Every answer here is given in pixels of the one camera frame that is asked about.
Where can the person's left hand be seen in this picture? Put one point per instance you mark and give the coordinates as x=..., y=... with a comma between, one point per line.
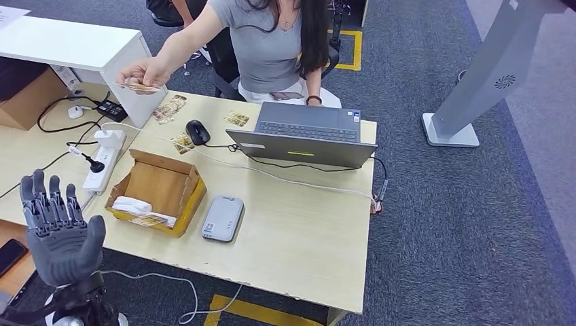
x=316, y=104

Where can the black stand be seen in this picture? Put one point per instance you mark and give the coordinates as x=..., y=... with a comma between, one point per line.
x=337, y=27

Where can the white counter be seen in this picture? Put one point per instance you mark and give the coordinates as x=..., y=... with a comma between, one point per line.
x=67, y=42

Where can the grey laptop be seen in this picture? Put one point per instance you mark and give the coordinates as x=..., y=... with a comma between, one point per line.
x=306, y=150

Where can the white labelled box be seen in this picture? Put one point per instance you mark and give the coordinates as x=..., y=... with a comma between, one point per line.
x=66, y=76

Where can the white tissue paper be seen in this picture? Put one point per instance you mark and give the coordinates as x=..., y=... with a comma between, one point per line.
x=130, y=204

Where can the small white round device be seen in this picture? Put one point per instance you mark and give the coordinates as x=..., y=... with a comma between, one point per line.
x=75, y=112

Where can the chrome chair base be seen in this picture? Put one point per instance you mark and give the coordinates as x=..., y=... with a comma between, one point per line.
x=194, y=58

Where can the black computer mouse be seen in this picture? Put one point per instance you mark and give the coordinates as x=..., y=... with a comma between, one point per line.
x=198, y=132

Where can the open cardboard box yellow edge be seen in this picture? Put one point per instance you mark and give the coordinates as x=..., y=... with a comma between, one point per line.
x=157, y=180

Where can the person's right forearm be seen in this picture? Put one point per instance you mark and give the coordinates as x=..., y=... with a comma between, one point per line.
x=184, y=45

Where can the white paper sheet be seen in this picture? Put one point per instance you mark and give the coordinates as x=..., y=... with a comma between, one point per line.
x=11, y=14

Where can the black power adapter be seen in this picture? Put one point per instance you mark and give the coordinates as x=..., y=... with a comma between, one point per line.
x=112, y=110

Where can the brown cardboard box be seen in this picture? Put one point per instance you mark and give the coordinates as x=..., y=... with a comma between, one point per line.
x=27, y=99

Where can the white power strip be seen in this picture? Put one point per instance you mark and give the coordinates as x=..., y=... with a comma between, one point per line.
x=101, y=173

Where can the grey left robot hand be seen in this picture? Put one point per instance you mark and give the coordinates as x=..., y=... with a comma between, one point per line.
x=63, y=252

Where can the black smartphone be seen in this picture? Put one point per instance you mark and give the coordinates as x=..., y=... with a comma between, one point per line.
x=11, y=255

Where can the person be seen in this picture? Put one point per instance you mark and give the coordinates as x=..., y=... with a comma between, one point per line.
x=270, y=49
x=166, y=9

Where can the person's right hand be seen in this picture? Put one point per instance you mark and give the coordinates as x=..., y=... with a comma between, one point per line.
x=148, y=72

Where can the grey kiosk stand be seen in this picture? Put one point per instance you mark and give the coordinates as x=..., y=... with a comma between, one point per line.
x=490, y=67

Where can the person's left forearm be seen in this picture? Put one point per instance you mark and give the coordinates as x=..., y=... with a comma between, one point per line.
x=314, y=83

